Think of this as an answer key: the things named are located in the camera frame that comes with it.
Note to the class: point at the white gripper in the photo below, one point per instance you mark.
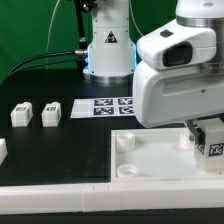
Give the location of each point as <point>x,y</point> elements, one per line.
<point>173,95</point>

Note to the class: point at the white square tabletop tray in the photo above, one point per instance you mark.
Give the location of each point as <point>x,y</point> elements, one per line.
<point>155,154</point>

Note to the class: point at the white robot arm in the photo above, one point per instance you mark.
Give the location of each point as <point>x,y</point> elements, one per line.
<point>194,38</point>

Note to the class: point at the white sheet with tags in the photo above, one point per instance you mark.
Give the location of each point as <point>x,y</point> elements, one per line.
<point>102,107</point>

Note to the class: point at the white left barrier block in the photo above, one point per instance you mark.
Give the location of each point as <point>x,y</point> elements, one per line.
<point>3,150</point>

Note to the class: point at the white front barrier wall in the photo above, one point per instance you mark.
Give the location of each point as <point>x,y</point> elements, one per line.
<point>111,196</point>

